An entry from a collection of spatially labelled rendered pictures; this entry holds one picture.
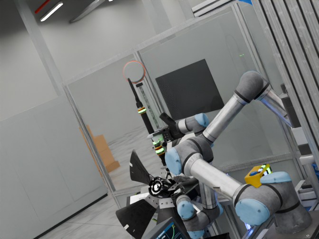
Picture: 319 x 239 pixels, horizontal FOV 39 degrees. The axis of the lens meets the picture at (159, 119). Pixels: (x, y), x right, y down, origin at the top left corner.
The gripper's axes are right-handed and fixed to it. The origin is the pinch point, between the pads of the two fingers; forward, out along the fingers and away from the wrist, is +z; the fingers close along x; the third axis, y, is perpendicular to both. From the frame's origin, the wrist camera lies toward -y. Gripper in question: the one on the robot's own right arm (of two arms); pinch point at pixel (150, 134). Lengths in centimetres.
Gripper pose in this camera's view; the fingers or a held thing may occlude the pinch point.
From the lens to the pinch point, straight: 255.2
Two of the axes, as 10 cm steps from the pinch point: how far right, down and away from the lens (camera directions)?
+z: -8.3, 3.1, 4.7
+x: 3.9, -2.8, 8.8
